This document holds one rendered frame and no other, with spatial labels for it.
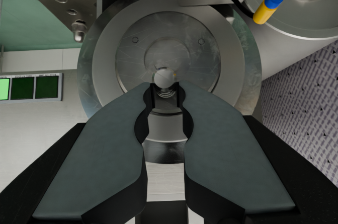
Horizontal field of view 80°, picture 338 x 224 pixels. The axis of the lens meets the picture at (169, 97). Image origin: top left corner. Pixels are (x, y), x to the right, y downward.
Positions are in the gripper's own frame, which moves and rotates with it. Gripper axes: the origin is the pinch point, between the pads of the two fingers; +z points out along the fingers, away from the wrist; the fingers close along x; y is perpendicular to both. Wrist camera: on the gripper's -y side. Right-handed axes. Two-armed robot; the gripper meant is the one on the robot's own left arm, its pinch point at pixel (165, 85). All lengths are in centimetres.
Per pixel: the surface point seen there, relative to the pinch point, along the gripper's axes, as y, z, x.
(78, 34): 5.9, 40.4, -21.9
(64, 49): 80, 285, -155
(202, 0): -3.8, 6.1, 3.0
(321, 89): 6.7, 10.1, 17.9
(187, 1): -3.8, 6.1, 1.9
